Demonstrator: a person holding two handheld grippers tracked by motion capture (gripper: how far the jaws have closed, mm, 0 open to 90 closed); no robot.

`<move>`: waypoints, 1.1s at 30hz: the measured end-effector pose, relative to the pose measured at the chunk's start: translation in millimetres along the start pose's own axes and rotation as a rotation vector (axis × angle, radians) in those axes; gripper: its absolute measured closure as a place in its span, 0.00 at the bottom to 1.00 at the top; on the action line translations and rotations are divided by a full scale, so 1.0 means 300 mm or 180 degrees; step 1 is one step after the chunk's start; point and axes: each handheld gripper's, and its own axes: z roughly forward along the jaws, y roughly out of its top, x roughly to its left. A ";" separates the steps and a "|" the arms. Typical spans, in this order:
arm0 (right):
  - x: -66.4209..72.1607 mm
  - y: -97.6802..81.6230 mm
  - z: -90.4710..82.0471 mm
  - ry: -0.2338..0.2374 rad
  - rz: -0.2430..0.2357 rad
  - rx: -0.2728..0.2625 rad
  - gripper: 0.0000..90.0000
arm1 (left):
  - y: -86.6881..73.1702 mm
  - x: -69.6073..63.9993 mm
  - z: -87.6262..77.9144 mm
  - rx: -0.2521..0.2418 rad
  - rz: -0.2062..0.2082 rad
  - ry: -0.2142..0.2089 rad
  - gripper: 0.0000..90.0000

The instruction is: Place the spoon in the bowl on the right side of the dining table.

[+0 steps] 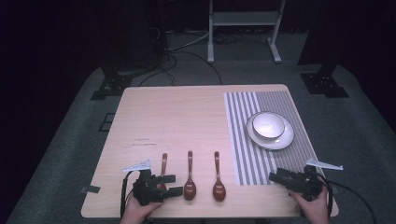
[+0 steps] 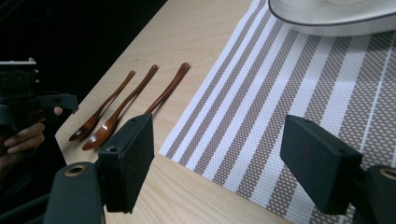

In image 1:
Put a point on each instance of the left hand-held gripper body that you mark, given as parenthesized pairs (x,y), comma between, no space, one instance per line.
(146,191)

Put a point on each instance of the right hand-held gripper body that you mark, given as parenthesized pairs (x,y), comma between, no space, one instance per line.
(306,183)

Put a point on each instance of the brown wooden spoon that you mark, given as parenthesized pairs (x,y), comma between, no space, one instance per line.
(164,161)
(219,190)
(190,189)

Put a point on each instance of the person's left hand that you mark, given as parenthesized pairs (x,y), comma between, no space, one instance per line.
(137,211)

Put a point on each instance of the person's right hand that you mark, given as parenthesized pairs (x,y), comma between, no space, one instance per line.
(313,210)

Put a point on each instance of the white plate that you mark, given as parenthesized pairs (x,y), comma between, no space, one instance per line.
(280,143)

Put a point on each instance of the white bowl with dark rim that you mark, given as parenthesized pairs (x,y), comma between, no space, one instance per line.
(267,125)

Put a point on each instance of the grey striped placemat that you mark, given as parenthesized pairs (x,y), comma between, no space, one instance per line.
(243,140)

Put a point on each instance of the grey tape strip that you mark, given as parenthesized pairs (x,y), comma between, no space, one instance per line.
(91,188)

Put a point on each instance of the black stand with base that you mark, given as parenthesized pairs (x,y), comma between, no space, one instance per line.
(115,84)
(323,84)

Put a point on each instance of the white metal stand frame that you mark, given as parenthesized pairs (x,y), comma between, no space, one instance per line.
(244,18)

